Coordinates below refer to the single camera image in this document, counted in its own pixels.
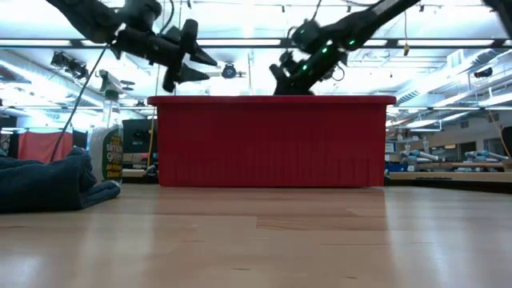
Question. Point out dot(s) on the small grey round object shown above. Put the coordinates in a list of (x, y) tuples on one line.
[(151, 170)]

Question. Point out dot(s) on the clear spray cleaner bottle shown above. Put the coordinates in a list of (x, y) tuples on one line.
[(108, 152)]

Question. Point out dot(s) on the black ceiling light cluster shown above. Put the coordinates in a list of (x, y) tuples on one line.
[(70, 66)]

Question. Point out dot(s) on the black round ceiling fixture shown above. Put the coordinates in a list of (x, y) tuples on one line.
[(229, 71)]

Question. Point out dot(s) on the red partition cloth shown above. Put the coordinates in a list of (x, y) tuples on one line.
[(40, 146)]

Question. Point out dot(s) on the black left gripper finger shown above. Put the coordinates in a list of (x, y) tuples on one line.
[(182, 75), (191, 40)]

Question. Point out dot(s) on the blue-grey background robot arm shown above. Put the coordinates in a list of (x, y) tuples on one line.
[(484, 154), (418, 155)]

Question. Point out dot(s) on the black monitor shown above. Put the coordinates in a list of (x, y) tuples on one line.
[(138, 136)]

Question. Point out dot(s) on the red plastic laundry basket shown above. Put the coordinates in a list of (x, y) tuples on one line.
[(272, 140)]

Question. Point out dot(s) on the black ceiling-mounted camera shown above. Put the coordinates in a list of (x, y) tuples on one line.
[(483, 73)]

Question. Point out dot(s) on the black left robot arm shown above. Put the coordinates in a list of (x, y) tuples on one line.
[(88, 16)]

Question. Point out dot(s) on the beige table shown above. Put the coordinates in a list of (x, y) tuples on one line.
[(134, 173)]

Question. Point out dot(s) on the dark navy garment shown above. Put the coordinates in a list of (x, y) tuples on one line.
[(44, 184)]

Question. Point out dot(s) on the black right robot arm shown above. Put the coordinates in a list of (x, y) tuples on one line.
[(360, 24)]

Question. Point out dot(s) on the background wooden table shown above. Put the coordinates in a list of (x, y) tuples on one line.
[(448, 176)]

